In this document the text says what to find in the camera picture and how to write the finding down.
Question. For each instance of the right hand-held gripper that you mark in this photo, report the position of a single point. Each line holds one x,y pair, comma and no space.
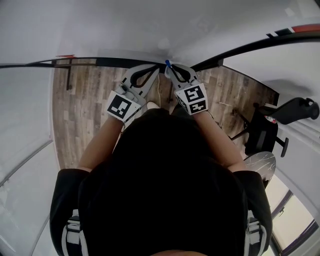
193,96

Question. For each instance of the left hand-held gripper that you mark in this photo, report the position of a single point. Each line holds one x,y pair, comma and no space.
120,106

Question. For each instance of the small blue cap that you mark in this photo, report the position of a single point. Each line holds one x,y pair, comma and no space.
168,62

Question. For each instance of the person's left forearm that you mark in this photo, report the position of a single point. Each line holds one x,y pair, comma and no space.
100,147

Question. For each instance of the person's right forearm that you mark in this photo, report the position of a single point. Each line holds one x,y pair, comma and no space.
220,145

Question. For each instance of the thin dark pole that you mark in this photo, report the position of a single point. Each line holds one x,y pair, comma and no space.
170,92

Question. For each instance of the person's white shoe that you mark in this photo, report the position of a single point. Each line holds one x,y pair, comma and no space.
152,105

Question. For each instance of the thin white stick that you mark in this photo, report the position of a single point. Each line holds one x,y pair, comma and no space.
226,104

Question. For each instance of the red label strip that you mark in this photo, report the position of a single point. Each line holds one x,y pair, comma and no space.
65,55

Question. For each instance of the black office chair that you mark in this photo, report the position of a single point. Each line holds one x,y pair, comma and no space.
262,132

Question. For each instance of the red-capped bottle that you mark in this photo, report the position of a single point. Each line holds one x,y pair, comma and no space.
270,119

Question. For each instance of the person in dark shirt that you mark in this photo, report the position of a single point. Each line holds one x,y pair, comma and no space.
162,175

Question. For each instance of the round marble table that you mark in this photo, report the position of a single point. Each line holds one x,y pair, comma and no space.
261,163

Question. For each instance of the black curved headrest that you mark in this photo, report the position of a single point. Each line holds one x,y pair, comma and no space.
295,111

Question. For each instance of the dark-framed window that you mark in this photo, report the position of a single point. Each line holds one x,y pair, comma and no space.
295,222

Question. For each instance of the dark metal bracket bar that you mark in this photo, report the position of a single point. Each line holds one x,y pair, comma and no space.
69,75

